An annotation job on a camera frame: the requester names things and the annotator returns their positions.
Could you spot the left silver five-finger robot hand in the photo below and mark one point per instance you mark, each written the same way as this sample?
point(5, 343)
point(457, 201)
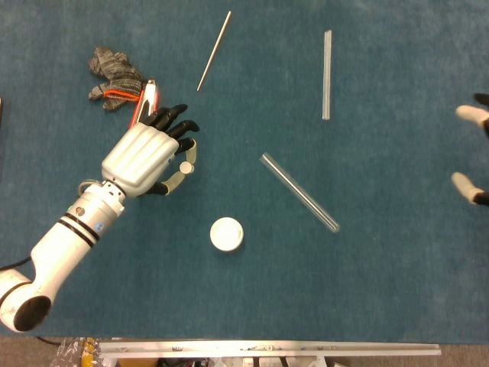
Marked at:
point(141, 156)

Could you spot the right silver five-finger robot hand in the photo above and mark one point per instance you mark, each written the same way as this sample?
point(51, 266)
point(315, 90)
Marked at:
point(468, 112)

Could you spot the small white cap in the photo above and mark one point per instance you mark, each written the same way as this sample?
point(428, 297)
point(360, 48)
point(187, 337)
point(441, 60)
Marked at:
point(186, 167)

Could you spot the wide clear glass test tube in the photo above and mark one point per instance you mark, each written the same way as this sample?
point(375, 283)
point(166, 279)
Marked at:
point(298, 191)

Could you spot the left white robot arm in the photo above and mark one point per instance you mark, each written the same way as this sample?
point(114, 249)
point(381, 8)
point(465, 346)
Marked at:
point(57, 244)

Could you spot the clear glass rod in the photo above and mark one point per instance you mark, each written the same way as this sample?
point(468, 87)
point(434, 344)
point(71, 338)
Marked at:
point(327, 76)

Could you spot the grey knit work glove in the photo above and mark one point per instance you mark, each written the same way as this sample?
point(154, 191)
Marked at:
point(111, 65)

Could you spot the white round lid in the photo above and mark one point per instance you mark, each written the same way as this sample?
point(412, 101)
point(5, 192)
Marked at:
point(226, 233)

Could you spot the thin pale stirring rod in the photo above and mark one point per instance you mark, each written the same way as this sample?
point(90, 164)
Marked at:
point(214, 50)

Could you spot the blue carpet table cover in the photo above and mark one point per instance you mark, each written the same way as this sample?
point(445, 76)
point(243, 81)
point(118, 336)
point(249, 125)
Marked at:
point(267, 290)

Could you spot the crinkled clear plastic bag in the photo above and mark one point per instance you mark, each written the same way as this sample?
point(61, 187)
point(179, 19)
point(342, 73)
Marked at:
point(72, 351)

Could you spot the aluminium frame rail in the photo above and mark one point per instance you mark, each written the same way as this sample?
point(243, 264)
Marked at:
point(267, 348)

